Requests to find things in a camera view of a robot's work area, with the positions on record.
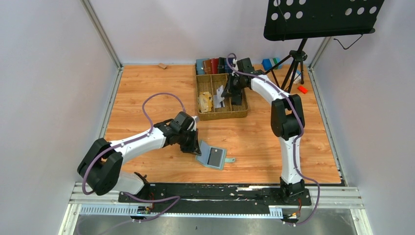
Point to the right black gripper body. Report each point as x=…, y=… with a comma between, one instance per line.
x=233, y=89

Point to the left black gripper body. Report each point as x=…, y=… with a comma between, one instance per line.
x=190, y=143

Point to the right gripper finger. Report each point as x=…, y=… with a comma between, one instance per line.
x=228, y=87
x=237, y=93

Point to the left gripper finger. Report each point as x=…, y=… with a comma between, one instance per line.
x=186, y=144
x=195, y=143

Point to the green card holder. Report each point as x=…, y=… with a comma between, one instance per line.
x=203, y=158

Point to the grey credit card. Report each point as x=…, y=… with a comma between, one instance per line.
x=218, y=100

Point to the dark card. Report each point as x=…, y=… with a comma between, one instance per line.
x=216, y=157

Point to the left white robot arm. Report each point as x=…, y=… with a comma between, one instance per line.
x=101, y=166

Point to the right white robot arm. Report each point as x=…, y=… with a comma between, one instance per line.
x=287, y=120

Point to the black card in tray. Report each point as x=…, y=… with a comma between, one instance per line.
x=236, y=99

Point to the gold cards pile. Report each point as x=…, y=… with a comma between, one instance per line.
x=205, y=104

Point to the dark blue wallet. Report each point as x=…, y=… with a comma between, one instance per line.
x=227, y=66

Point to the wicker tray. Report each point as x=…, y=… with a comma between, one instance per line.
x=212, y=102

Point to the black wallet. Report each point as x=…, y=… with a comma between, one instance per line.
x=221, y=65

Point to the red wallet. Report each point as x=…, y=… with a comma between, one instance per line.
x=214, y=65

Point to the brown wallet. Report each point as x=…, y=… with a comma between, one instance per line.
x=207, y=66

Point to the light blue wallet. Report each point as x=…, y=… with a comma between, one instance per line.
x=200, y=66

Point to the blue green white block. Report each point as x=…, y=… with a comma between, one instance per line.
x=270, y=62

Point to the white blue small object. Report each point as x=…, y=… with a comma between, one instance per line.
x=297, y=77

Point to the red small block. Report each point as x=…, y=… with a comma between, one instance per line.
x=303, y=89

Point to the black music stand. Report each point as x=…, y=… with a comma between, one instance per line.
x=304, y=19

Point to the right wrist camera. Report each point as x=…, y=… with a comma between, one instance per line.
x=233, y=65

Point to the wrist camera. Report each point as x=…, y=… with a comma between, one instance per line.
x=194, y=124
x=233, y=65

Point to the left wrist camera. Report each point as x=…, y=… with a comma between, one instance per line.
x=194, y=124

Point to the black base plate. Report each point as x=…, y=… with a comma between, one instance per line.
x=215, y=198

